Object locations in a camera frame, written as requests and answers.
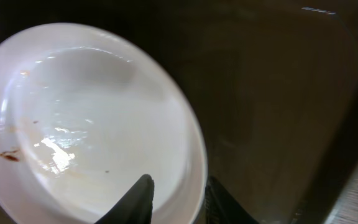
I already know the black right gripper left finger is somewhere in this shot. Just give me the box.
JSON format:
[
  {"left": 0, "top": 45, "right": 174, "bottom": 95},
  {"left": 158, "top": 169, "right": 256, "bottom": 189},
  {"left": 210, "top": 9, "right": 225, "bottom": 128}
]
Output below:
[{"left": 95, "top": 174, "right": 155, "bottom": 224}]

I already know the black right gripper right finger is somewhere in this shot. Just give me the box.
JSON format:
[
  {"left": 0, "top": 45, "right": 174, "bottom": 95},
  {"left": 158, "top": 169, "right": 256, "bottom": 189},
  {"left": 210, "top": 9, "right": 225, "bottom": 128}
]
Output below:
[{"left": 204, "top": 176, "right": 258, "bottom": 224}]

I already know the white plate back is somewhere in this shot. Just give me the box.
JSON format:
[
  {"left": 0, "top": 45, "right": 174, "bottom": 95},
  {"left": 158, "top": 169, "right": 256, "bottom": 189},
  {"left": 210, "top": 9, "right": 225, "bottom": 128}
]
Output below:
[{"left": 0, "top": 23, "right": 208, "bottom": 223}]

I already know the brown plastic tray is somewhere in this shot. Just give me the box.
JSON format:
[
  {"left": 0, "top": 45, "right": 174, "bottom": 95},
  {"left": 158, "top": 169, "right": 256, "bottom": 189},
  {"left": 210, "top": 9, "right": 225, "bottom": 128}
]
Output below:
[{"left": 0, "top": 0, "right": 358, "bottom": 223}]

